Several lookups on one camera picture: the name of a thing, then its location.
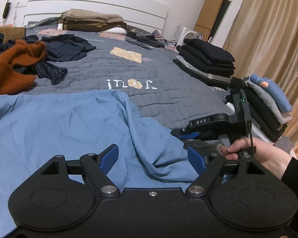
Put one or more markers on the person's right hand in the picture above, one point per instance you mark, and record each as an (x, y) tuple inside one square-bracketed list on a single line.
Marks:
[(268, 156)]

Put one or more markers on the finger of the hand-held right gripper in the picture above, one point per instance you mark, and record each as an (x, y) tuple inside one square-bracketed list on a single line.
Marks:
[(188, 135)]

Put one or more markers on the rust orange sweater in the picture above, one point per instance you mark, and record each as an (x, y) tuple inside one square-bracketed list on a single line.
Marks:
[(10, 72)]

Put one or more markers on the black framed panel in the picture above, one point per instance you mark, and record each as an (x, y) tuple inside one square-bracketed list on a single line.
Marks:
[(221, 19)]

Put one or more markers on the white box fan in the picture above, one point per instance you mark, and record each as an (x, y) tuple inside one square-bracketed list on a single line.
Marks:
[(188, 36)]

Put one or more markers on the folded khaki bedding stack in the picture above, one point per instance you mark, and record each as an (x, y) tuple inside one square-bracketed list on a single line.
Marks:
[(89, 19)]

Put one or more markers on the stack of folded black clothes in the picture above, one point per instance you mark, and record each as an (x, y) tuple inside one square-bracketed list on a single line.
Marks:
[(206, 57)]

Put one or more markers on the light blue garment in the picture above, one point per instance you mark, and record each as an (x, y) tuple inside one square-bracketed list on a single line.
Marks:
[(64, 129)]

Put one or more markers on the navy dotted garment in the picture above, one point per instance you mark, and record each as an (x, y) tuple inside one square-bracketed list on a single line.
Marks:
[(52, 73)]

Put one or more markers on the crumpled dark grey garments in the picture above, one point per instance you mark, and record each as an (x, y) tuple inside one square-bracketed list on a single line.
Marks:
[(146, 41)]

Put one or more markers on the black hair brush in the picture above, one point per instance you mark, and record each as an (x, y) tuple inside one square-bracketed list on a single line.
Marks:
[(6, 10)]

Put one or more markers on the stack of folded mixed clothes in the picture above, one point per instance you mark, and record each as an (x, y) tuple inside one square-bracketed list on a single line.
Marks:
[(265, 106)]

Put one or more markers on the beige curtain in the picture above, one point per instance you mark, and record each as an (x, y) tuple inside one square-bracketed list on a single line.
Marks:
[(270, 29)]

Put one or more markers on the white pillow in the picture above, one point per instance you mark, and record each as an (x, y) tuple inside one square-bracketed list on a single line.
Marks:
[(115, 31)]

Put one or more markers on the white headboard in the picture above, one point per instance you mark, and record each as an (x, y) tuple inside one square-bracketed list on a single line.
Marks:
[(101, 7)]

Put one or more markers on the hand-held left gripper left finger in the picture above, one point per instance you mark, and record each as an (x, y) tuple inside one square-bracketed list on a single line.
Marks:
[(109, 158)]

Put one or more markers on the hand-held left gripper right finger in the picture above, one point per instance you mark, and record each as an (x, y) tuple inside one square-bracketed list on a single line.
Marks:
[(196, 161)]

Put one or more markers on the brown fleece coat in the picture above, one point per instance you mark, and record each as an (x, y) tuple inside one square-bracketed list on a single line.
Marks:
[(5, 32)]

